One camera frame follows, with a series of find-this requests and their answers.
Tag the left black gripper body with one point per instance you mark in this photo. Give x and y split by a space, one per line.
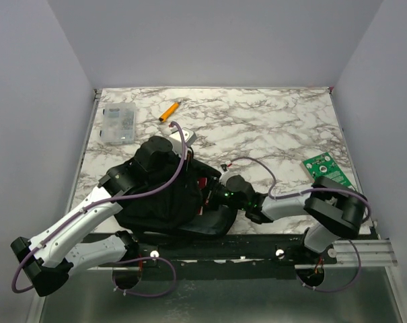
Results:
189 158

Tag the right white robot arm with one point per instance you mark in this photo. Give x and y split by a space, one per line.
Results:
338 210

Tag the black student backpack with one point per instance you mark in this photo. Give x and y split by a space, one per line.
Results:
159 200

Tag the dark green book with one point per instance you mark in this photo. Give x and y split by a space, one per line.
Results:
325 165

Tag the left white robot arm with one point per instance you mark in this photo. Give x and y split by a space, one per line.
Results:
48 259

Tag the clear plastic organizer box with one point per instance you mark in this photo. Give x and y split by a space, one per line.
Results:
118 124

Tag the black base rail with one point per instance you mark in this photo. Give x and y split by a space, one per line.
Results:
254 256

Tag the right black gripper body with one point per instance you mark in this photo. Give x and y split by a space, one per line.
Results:
218 194

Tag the orange utility knife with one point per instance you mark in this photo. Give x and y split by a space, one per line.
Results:
169 112

